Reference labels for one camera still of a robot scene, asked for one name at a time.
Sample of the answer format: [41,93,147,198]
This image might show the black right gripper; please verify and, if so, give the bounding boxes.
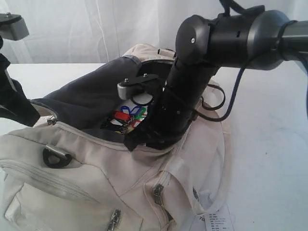
[124,86,200,151]

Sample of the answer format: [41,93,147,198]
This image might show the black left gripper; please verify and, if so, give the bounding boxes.
[0,36,38,128]

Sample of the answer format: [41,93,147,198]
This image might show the cream fabric duffel bag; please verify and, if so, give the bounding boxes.
[0,44,232,231]

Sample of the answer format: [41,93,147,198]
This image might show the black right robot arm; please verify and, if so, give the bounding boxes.
[118,0,308,150]

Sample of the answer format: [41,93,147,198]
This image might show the white paper hang tag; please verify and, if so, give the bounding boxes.
[198,204,233,231]

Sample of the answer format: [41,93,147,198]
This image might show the colourful plastic key tags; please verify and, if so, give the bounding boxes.
[100,105,147,134]

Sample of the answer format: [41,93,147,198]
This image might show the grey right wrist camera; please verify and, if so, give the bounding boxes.
[117,73,159,107]

